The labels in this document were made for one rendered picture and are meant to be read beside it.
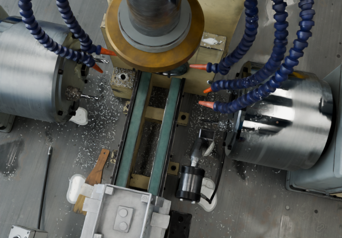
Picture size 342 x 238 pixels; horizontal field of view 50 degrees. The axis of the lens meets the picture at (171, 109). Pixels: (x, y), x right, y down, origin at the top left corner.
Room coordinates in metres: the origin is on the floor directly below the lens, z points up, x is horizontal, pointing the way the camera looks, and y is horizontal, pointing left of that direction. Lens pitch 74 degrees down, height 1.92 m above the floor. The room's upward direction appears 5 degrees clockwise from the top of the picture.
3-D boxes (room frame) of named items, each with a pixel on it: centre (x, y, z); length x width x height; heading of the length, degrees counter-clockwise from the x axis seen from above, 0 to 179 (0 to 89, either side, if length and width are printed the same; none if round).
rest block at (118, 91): (0.38, 0.15, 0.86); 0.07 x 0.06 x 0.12; 83
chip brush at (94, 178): (0.08, 0.21, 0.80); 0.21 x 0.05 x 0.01; 165
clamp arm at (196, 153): (0.15, -0.07, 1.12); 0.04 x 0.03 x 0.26; 173
